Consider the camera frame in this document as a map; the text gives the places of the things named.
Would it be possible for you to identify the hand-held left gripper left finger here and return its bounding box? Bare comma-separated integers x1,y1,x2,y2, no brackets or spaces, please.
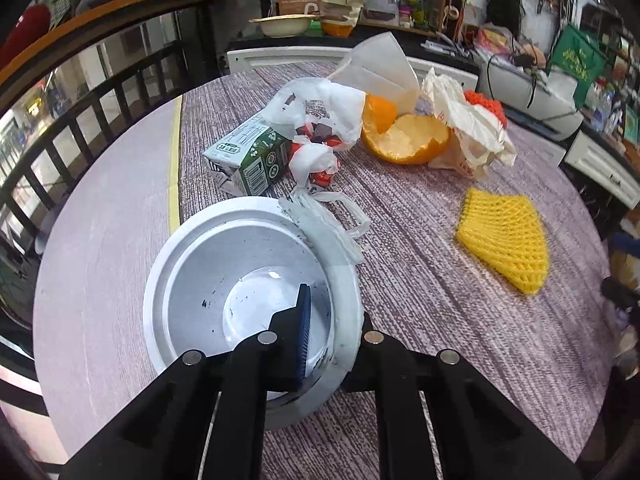
59,283,312,480

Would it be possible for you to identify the white drawer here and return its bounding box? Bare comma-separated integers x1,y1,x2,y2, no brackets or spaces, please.
564,130,640,206

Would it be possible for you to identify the orange peel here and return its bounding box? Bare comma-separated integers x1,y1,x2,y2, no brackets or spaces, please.
361,94,452,166

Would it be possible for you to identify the orange foam net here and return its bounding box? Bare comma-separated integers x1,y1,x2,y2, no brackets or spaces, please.
462,90,507,128

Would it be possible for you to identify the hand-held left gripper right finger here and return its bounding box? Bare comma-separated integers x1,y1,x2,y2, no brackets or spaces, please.
342,312,583,480

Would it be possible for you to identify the green milk carton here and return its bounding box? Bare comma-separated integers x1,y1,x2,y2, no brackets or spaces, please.
202,116,293,197

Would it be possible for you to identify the yellow bowl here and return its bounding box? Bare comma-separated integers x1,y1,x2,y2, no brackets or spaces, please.
248,14,321,38

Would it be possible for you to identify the white cabinet panel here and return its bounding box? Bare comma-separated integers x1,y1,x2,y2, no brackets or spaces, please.
226,46,481,81

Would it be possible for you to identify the yellow foam net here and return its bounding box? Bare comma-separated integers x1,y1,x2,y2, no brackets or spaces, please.
455,187,551,296

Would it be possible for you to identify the purple striped tablecloth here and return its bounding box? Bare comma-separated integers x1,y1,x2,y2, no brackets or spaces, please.
172,61,615,480

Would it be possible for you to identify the white printer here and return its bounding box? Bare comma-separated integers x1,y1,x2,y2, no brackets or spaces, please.
480,52,583,141

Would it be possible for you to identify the translucent plastic bag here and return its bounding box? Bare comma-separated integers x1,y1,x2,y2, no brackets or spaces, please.
278,187,372,266

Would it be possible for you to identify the white plastic bowl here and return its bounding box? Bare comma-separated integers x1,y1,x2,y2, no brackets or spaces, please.
143,196,363,432

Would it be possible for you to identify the white printed plastic bag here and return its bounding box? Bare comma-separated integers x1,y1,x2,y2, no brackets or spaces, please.
262,77,367,187

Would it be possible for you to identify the brown cardboard box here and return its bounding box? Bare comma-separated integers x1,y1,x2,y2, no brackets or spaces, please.
277,0,321,17

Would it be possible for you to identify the white face mask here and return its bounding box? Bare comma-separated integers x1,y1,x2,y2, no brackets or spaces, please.
327,31,421,116

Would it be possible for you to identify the cream plastic bag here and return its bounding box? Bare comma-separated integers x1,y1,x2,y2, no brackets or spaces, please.
422,67,517,182

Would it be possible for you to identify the red vase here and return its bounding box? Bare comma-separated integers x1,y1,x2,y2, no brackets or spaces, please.
0,4,53,68

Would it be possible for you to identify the black cable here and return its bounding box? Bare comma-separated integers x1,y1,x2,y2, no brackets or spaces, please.
487,52,551,111

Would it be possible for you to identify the black railing with wooden top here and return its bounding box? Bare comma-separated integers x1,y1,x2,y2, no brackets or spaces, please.
0,0,273,341

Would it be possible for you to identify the green tote bag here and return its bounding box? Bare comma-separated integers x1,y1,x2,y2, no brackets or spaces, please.
547,25,613,108

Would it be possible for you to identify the pink plastic bag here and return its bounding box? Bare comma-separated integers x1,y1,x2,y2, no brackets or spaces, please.
475,25,514,54

